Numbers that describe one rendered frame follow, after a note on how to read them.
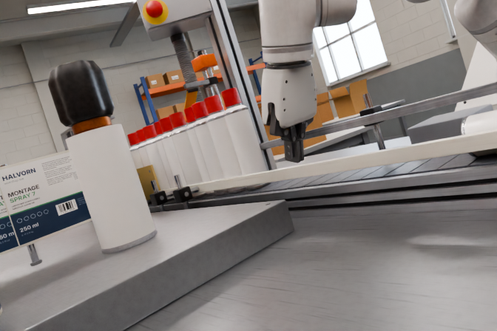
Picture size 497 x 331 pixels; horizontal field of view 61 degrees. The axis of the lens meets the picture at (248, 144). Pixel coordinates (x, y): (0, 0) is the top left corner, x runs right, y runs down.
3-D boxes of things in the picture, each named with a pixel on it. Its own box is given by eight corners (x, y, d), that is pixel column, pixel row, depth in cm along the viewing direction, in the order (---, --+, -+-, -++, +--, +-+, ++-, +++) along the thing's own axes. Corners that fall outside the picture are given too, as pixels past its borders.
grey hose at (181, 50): (191, 115, 110) (167, 38, 110) (203, 112, 113) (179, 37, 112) (199, 112, 108) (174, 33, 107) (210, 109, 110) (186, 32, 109)
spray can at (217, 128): (224, 196, 88) (194, 101, 87) (236, 189, 92) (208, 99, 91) (245, 190, 85) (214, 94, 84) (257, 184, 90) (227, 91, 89)
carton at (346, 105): (328, 122, 523) (319, 93, 522) (356, 112, 542) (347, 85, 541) (350, 116, 485) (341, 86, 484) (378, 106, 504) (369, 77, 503)
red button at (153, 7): (145, 6, 98) (143, 1, 95) (160, 1, 99) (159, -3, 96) (150, 21, 98) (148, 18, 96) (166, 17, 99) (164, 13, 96)
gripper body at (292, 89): (290, 52, 76) (293, 113, 79) (250, 61, 69) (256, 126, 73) (325, 52, 71) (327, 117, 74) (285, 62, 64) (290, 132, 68)
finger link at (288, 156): (285, 123, 75) (287, 159, 77) (273, 128, 73) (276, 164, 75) (299, 125, 72) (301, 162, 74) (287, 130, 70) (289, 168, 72)
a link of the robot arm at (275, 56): (285, 41, 75) (287, 58, 76) (251, 47, 70) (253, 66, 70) (325, 41, 70) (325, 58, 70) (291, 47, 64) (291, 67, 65)
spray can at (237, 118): (242, 191, 86) (211, 95, 85) (262, 183, 89) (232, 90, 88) (256, 190, 82) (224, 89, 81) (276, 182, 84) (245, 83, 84)
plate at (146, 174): (144, 200, 116) (134, 169, 116) (146, 199, 117) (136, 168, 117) (160, 198, 109) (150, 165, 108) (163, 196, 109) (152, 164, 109)
